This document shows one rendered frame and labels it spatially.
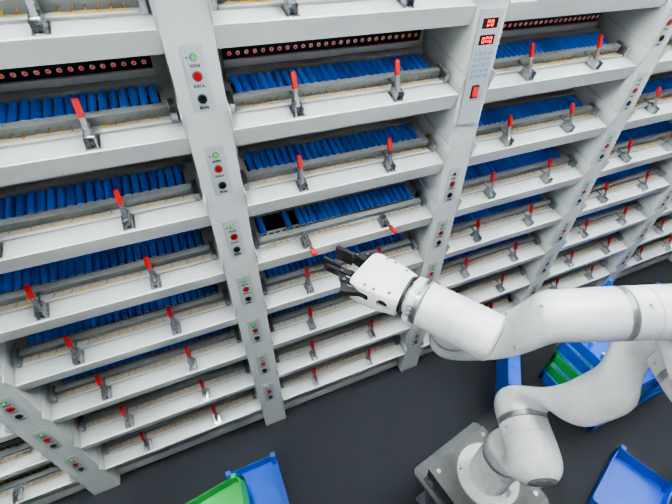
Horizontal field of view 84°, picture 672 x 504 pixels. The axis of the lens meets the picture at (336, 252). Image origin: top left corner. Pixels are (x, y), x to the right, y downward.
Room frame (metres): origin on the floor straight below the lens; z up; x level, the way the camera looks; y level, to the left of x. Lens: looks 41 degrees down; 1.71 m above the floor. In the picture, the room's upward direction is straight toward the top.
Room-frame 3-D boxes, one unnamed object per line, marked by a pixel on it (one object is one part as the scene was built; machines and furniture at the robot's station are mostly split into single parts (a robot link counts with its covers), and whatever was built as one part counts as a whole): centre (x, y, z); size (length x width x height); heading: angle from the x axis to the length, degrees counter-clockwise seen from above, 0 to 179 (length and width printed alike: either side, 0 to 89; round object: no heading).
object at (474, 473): (0.43, -0.48, 0.47); 0.19 x 0.19 x 0.18
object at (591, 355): (0.91, -1.16, 0.36); 0.30 x 0.20 x 0.08; 23
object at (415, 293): (0.45, -0.14, 1.20); 0.09 x 0.03 x 0.08; 145
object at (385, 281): (0.49, -0.09, 1.20); 0.11 x 0.10 x 0.07; 55
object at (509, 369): (0.98, -0.83, 0.10); 0.30 x 0.08 x 0.20; 161
